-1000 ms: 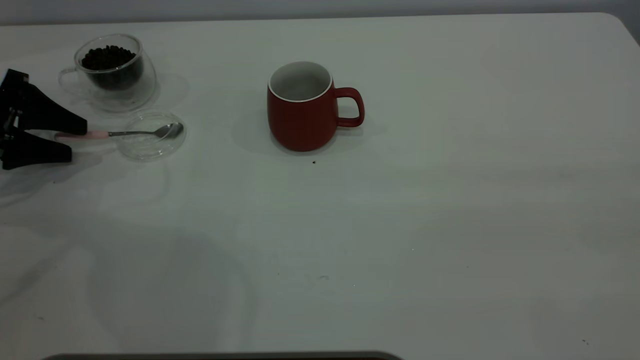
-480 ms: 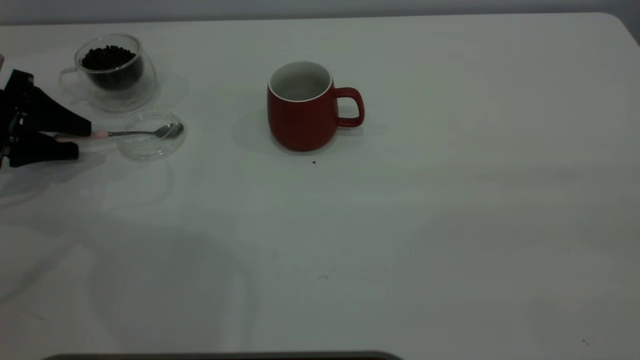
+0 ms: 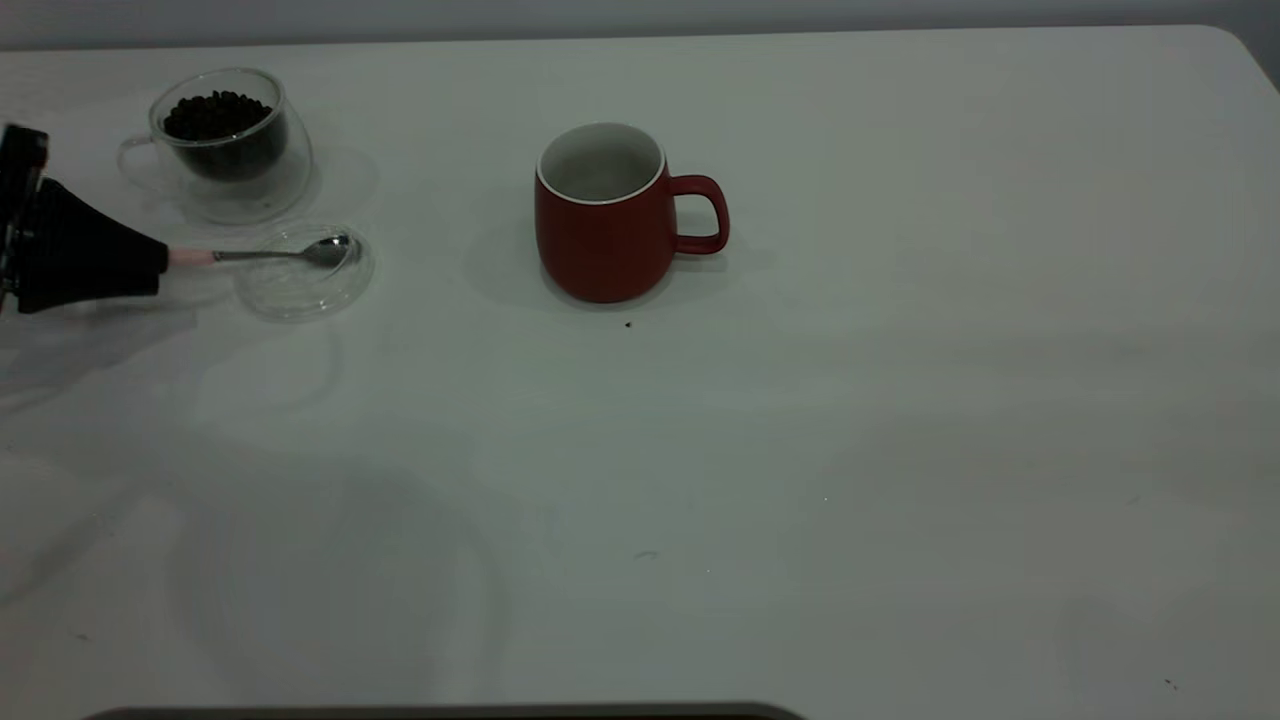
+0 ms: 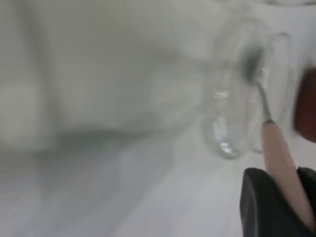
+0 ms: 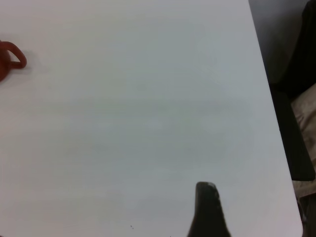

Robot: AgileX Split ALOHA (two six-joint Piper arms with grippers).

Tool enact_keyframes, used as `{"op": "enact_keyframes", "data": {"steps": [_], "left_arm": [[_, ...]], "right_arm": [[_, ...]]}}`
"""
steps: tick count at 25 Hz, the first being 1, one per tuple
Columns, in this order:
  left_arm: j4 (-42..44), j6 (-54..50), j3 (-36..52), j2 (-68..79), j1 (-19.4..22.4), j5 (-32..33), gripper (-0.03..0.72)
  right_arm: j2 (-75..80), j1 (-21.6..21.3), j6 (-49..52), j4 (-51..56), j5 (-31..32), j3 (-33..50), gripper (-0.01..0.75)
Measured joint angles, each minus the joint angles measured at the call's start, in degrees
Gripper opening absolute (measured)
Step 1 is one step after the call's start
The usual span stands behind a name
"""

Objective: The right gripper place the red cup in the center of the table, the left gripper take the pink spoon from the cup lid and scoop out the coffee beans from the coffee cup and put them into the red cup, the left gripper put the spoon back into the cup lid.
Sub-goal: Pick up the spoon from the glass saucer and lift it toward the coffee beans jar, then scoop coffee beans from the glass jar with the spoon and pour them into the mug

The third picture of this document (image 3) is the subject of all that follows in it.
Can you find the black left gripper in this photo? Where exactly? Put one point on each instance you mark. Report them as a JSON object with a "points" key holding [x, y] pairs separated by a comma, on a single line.
{"points": [[18, 170]]}

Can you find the red ceramic mug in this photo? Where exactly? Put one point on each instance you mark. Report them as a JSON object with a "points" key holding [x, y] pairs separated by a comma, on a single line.
{"points": [[600, 250]]}

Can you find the dark coffee beans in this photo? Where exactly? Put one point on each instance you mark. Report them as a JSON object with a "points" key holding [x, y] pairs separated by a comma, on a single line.
{"points": [[218, 120]]}

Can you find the clear glass lid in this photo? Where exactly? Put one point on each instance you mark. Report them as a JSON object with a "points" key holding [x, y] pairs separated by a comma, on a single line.
{"points": [[300, 295]]}

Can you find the clear double-wall glass cup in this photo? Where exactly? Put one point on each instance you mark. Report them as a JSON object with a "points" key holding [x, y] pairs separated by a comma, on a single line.
{"points": [[240, 195]]}

